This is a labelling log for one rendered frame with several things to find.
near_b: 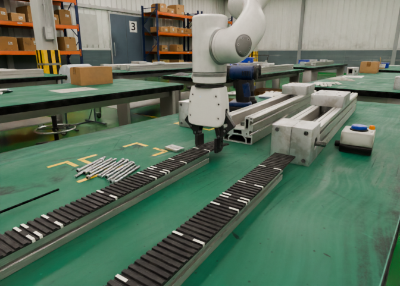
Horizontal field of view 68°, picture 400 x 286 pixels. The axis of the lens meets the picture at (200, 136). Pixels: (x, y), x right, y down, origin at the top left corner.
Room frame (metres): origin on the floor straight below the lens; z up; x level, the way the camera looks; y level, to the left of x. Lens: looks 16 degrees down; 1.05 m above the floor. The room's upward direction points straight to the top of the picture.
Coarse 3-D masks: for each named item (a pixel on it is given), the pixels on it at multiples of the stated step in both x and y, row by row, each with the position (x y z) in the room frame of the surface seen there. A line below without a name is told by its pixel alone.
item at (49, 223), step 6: (42, 216) 0.40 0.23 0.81; (48, 216) 0.40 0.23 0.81; (36, 222) 0.38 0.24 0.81; (42, 222) 0.38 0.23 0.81; (48, 222) 0.38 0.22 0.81; (54, 222) 0.38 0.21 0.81; (60, 222) 0.38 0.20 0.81; (48, 228) 0.37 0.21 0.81; (54, 228) 0.36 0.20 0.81; (60, 228) 0.37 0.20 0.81
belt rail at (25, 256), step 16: (208, 160) 0.71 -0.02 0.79; (176, 176) 0.60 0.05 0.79; (144, 192) 0.53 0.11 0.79; (112, 208) 0.46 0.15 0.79; (80, 224) 0.41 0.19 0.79; (96, 224) 0.42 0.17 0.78; (48, 240) 0.36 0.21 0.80; (64, 240) 0.38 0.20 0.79; (16, 256) 0.32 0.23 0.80; (32, 256) 0.34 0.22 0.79; (0, 272) 0.31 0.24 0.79
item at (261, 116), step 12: (276, 96) 1.30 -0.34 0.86; (288, 96) 1.38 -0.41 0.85; (300, 96) 1.30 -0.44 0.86; (252, 108) 1.04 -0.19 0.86; (264, 108) 1.14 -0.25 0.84; (276, 108) 1.03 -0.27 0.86; (288, 108) 1.15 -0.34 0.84; (300, 108) 1.31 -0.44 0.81; (240, 120) 0.96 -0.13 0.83; (252, 120) 0.87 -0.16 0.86; (264, 120) 0.94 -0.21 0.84; (276, 120) 1.07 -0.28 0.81; (240, 132) 0.91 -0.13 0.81; (252, 132) 0.86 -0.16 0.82; (264, 132) 0.95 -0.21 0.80
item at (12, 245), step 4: (0, 236) 0.35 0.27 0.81; (4, 236) 0.35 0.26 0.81; (0, 240) 0.34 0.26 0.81; (4, 240) 0.34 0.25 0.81; (8, 240) 0.34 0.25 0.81; (0, 244) 0.33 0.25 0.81; (4, 244) 0.33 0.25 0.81; (8, 244) 0.33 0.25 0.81; (12, 244) 0.33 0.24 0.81; (16, 244) 0.33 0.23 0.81; (0, 248) 0.32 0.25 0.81; (4, 248) 0.32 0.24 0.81; (8, 248) 0.32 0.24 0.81; (12, 248) 0.32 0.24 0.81; (16, 248) 0.32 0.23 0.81; (20, 248) 0.33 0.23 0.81; (4, 252) 0.32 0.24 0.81; (8, 252) 0.31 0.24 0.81; (12, 252) 0.32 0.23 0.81; (4, 256) 0.31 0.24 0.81
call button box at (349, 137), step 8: (344, 128) 0.83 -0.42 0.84; (352, 128) 0.82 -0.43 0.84; (368, 128) 0.83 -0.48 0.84; (344, 136) 0.80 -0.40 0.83; (352, 136) 0.79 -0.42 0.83; (360, 136) 0.78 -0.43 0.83; (368, 136) 0.77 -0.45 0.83; (336, 144) 0.84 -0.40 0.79; (344, 144) 0.80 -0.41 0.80; (352, 144) 0.79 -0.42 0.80; (360, 144) 0.78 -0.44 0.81; (368, 144) 0.77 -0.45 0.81; (352, 152) 0.79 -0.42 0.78; (360, 152) 0.77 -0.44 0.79; (368, 152) 0.76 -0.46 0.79
